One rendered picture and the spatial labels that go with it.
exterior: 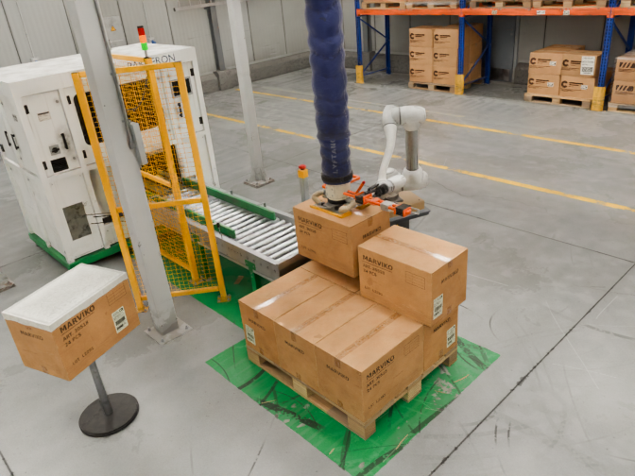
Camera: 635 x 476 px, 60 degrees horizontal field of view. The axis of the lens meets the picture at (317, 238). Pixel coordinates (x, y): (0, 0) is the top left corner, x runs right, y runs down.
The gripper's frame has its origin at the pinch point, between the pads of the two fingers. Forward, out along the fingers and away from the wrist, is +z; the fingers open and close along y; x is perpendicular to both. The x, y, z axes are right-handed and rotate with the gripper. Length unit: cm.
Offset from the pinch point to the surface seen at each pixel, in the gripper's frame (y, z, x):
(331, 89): -74, 7, 18
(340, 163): -22.5, 3.9, 17.5
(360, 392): 81, 80, -63
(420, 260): 25, 10, -55
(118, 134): -52, 103, 134
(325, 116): -56, 10, 23
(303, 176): 25, -48, 119
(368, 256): 30.6, 20.0, -18.6
